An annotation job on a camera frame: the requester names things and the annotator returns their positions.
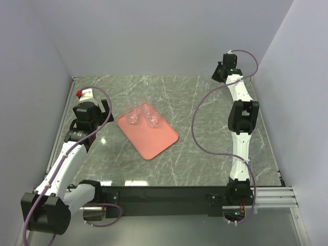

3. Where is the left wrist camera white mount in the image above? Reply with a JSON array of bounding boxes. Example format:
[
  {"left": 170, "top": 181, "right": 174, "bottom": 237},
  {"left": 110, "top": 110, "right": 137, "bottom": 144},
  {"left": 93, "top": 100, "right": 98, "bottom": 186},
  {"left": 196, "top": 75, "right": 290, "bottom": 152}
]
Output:
[{"left": 76, "top": 88, "right": 98, "bottom": 105}]

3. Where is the clear glass near right arm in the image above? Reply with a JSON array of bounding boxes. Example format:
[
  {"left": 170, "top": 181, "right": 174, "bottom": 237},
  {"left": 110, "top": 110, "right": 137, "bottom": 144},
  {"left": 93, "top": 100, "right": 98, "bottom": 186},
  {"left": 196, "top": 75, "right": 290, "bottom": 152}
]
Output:
[{"left": 224, "top": 145, "right": 253, "bottom": 165}]

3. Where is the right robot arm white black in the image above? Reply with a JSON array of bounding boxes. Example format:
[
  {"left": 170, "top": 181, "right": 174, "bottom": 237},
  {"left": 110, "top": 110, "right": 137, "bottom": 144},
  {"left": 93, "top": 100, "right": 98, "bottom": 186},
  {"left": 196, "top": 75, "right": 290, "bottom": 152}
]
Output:
[{"left": 212, "top": 51, "right": 259, "bottom": 206}]

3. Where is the salmon pink plastic tray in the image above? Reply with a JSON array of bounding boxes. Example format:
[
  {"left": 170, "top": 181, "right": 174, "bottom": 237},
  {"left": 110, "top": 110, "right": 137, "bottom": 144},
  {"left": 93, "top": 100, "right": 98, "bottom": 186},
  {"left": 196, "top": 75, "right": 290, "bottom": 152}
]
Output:
[{"left": 116, "top": 104, "right": 179, "bottom": 160}]

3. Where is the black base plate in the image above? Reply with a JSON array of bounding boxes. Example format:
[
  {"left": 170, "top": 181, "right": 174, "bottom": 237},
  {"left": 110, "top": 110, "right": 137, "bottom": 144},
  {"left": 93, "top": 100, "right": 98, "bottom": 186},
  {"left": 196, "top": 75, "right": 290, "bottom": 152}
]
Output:
[{"left": 87, "top": 186, "right": 240, "bottom": 218}]

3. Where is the clear glass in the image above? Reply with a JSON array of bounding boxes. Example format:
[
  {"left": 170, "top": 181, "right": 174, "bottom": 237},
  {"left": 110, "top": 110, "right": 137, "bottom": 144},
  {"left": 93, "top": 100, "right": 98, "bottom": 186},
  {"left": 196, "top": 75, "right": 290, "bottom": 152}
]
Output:
[
  {"left": 125, "top": 107, "right": 139, "bottom": 124},
  {"left": 136, "top": 94, "right": 152, "bottom": 117},
  {"left": 145, "top": 109, "right": 159, "bottom": 127},
  {"left": 199, "top": 71, "right": 212, "bottom": 91}
]

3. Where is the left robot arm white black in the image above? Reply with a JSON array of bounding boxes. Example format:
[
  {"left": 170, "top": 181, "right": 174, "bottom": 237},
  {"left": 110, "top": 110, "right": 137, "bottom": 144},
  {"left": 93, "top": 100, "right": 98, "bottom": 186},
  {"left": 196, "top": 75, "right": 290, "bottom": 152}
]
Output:
[{"left": 20, "top": 99, "right": 114, "bottom": 235}]

